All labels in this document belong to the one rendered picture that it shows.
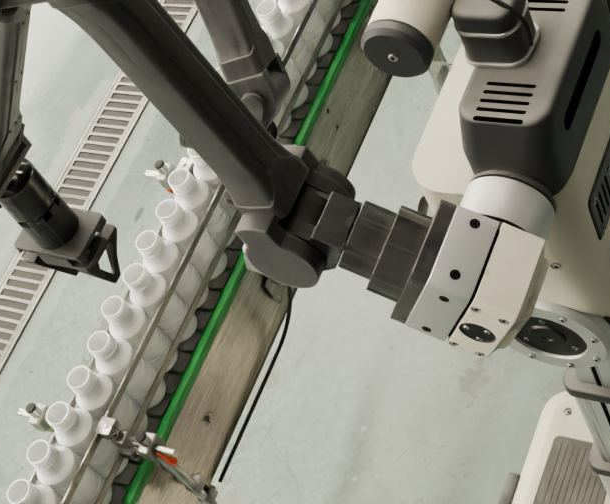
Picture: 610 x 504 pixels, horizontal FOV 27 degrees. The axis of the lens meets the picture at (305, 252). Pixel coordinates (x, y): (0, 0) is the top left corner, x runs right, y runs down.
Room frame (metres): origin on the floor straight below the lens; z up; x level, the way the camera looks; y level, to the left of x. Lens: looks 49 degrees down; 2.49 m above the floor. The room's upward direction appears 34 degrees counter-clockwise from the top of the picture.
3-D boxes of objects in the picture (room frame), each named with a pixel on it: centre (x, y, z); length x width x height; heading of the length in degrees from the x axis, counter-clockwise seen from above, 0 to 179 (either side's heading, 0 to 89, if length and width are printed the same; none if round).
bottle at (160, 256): (1.34, 0.19, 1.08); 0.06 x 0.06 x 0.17
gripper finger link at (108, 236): (1.09, 0.22, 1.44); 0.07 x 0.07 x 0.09; 39
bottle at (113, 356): (1.22, 0.32, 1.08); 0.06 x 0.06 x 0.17
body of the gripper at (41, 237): (1.10, 0.23, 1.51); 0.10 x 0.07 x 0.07; 39
